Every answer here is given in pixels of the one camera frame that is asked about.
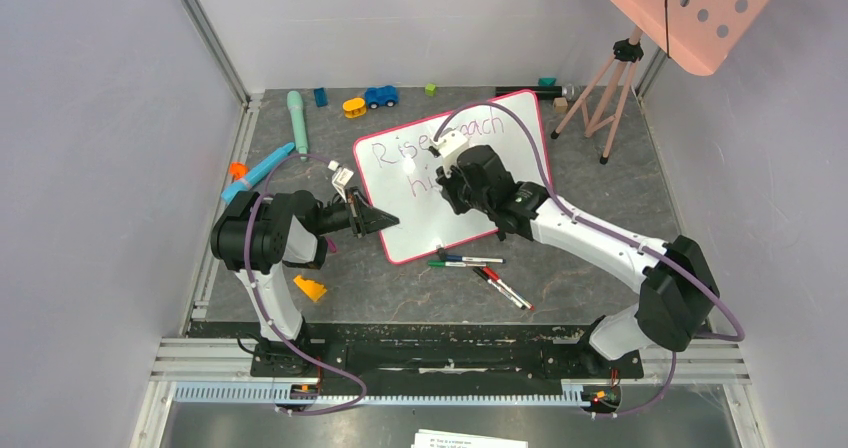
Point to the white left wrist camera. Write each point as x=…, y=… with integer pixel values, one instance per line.
x=341, y=176

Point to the green whiteboard marker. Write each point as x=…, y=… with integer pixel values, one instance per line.
x=455, y=264

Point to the orange wedge block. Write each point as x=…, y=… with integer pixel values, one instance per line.
x=314, y=290

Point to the dark blue block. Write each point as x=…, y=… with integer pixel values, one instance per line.
x=320, y=97

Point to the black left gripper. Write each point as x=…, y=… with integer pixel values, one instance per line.
x=373, y=219

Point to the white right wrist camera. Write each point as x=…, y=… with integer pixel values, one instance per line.
x=450, y=147

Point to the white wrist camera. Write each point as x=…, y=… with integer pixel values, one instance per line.
x=341, y=176
x=450, y=147

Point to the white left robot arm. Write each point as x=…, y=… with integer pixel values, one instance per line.
x=258, y=236

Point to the pink tripod stand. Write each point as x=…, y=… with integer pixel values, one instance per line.
x=619, y=69

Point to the white comb cable duct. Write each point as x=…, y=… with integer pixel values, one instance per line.
x=280, y=393

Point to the blue toy car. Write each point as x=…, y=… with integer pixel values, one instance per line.
x=385, y=96

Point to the yellow oval toy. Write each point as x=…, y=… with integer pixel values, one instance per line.
x=354, y=107

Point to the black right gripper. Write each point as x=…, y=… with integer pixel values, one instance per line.
x=452, y=191

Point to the teal green toy microphone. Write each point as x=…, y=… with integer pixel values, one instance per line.
x=295, y=105

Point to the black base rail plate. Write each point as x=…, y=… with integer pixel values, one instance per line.
x=429, y=360

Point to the blue toy marker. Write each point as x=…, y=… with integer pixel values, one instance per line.
x=258, y=172

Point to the blue whiteboard marker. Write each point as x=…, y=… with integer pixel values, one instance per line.
x=471, y=259

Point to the wooden cube block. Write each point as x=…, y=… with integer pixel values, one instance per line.
x=560, y=105

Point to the white printed paper sheet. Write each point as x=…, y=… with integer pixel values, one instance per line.
x=439, y=439

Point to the pink perforated music stand tray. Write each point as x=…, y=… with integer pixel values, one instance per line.
x=697, y=34

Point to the red whiteboard marker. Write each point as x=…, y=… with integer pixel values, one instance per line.
x=516, y=296

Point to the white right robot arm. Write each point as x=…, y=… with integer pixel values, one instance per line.
x=673, y=281

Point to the black whiteboard marker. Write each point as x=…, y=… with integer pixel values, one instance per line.
x=479, y=272

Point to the orange small toy piece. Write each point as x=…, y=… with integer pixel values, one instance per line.
x=238, y=172

